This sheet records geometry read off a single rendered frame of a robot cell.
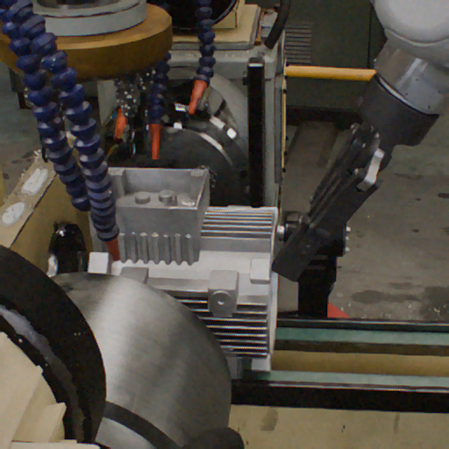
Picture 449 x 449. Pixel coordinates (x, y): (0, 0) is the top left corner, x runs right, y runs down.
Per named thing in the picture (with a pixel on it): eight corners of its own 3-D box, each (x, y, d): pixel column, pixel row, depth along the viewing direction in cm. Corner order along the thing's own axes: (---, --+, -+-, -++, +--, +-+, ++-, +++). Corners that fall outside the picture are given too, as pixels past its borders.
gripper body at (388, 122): (372, 60, 85) (324, 134, 89) (378, 89, 78) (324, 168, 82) (435, 96, 86) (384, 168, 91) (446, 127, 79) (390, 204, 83)
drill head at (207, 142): (77, 294, 119) (55, 126, 108) (132, 171, 155) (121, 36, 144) (255, 299, 117) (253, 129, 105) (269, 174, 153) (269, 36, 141)
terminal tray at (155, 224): (92, 263, 96) (86, 206, 92) (114, 219, 105) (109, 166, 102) (198, 267, 94) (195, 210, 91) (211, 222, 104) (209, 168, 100)
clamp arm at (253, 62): (245, 251, 113) (241, 64, 101) (246, 239, 115) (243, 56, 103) (271, 252, 112) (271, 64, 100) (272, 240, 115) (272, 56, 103)
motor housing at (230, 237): (96, 395, 99) (79, 253, 90) (131, 304, 116) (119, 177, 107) (268, 404, 97) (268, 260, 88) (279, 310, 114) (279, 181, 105)
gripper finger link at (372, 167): (396, 134, 83) (402, 155, 78) (367, 176, 85) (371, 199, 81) (375, 123, 83) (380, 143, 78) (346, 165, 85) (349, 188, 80)
